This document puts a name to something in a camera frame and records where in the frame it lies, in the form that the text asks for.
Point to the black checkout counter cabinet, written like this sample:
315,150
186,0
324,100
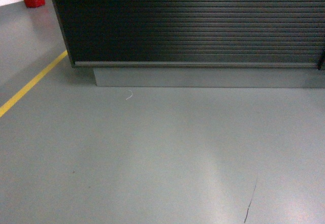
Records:
196,43

